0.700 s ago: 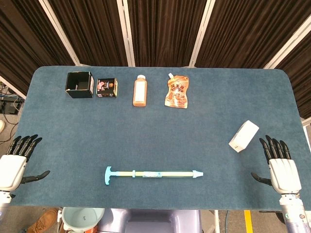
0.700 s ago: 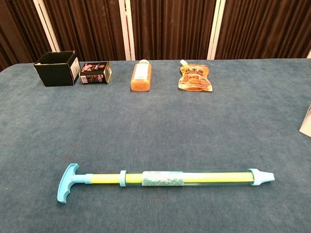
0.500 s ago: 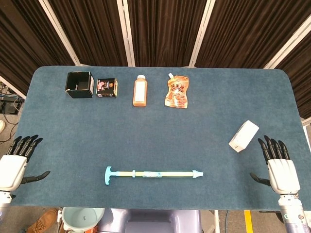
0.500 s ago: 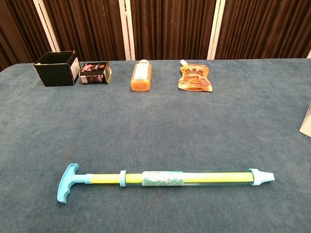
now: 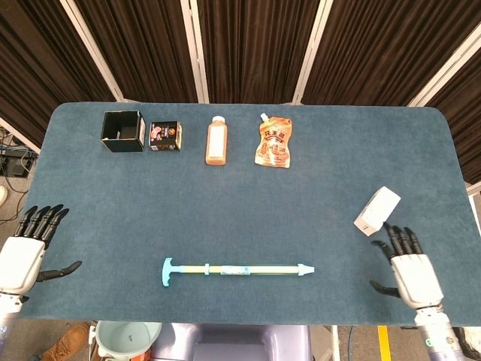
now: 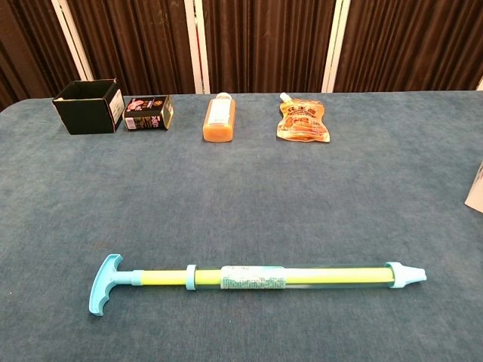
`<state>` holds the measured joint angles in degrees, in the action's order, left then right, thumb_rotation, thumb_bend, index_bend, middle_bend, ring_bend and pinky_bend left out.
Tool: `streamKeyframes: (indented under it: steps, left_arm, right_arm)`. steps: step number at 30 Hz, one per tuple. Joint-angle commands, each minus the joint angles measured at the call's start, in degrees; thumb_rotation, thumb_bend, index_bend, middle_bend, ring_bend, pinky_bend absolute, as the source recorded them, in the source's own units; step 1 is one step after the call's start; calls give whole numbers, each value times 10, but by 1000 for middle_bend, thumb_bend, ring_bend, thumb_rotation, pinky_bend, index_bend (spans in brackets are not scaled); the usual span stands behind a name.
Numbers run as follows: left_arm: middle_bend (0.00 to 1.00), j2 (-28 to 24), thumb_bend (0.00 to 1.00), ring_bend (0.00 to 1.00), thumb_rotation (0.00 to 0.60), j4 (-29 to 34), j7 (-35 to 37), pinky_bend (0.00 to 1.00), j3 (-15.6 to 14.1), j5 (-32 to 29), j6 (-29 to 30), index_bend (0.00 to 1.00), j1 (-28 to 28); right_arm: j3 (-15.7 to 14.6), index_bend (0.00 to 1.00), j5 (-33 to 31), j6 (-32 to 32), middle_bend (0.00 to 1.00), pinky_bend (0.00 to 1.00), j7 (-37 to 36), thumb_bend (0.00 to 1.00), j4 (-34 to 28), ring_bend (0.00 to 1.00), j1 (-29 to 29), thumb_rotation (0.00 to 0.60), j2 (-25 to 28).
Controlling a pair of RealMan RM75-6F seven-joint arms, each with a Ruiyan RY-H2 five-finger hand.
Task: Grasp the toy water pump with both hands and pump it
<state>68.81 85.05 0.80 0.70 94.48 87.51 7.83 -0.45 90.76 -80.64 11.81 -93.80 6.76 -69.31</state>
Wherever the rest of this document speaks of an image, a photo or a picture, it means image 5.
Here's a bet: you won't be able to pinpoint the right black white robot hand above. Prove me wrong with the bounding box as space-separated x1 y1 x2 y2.
370 222 445 311

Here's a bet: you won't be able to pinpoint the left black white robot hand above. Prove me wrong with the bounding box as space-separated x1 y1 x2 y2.
0 204 83 296

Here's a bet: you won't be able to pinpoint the white rectangular box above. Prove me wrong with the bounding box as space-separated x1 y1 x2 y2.
352 186 401 237

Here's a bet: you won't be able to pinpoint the blue yellow long-handled tool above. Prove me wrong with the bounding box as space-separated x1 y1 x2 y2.
162 257 315 288

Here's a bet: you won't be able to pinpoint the orange juice bottle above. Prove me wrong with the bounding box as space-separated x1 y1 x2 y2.
204 116 229 166

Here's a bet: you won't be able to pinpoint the white partition frame post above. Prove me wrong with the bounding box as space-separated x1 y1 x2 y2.
408 29 481 108
0 116 41 154
180 0 210 104
62 0 128 103
292 0 334 105

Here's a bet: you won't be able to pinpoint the purple robot base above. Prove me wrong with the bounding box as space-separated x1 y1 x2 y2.
150 323 313 361

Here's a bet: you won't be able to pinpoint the open black cardboard box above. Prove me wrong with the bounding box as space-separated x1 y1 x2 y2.
100 110 147 153

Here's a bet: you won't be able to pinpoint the blue felt table mat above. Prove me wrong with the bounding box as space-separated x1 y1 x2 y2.
0 102 481 327

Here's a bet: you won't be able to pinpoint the tangled floor cables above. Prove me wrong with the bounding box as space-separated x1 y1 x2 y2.
0 127 38 177

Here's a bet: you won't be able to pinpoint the orange spout pouch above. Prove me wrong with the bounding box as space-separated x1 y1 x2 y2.
254 113 293 170

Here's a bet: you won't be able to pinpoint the dark brown curtain panel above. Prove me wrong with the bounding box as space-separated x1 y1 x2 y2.
302 0 481 106
74 0 199 103
0 0 118 148
427 41 481 185
197 0 321 105

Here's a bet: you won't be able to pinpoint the pale green plastic bucket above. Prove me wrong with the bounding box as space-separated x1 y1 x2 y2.
94 320 163 361

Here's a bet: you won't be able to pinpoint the small black printed box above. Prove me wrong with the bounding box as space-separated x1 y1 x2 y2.
149 120 184 152

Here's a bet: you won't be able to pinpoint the brown leather shoe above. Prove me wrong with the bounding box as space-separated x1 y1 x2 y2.
40 323 91 361

